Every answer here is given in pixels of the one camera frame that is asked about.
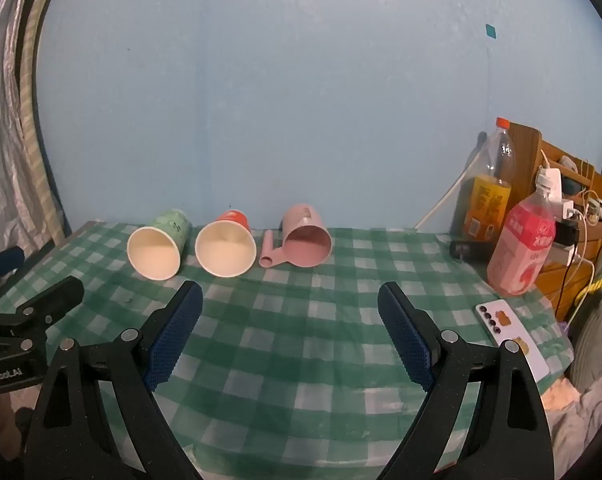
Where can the white power strip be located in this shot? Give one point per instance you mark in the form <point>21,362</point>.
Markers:
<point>566,257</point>

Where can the person's left hand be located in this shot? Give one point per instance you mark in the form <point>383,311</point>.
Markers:
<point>3,430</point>

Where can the red paper cup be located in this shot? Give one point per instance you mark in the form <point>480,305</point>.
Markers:
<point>226,252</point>

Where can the black charger plug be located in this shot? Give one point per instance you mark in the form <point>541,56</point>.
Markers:
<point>567,234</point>

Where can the wooden headboard shelf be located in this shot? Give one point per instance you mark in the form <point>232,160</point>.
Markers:
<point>526,155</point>

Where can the small black device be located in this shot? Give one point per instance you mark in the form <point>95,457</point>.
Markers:
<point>468,250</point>

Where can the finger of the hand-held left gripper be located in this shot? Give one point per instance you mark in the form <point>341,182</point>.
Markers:
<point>1,260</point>
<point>51,297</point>

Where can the orange drink bottle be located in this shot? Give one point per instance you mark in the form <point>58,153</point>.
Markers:
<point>488,205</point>

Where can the green paper cup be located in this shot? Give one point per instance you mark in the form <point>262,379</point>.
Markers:
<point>153,255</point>

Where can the green checked tablecloth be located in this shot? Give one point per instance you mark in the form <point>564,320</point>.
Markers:
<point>291,360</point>

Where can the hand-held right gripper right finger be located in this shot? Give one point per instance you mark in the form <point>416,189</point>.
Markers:
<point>408,340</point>

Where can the grey green blanket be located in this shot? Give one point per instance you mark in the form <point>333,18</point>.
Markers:
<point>598,330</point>

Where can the olive striped cloth strip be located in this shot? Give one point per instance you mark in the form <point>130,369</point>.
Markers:
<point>33,60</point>

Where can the grey bedding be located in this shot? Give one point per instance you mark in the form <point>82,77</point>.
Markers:
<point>576,435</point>

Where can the pink drink bottle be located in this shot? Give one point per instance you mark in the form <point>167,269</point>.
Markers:
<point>521,255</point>

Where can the white smartphone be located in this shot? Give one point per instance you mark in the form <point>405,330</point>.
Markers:
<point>511,335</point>

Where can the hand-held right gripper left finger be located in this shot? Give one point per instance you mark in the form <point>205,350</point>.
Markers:
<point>173,335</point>

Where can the grey curtain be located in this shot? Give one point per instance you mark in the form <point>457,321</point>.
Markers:
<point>3,160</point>

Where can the teal tape piece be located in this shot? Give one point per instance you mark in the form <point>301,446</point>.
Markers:
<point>491,31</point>

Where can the white charger plug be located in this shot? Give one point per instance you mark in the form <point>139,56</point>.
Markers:
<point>550,180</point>

